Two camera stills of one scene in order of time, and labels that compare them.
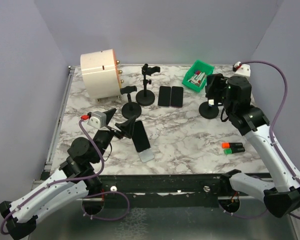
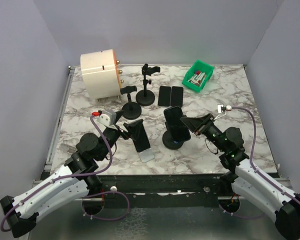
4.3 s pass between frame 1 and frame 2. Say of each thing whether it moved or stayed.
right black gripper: moved
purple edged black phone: stayed
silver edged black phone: stayed
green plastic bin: stayed
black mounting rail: stayed
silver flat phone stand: stayed
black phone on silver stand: stayed
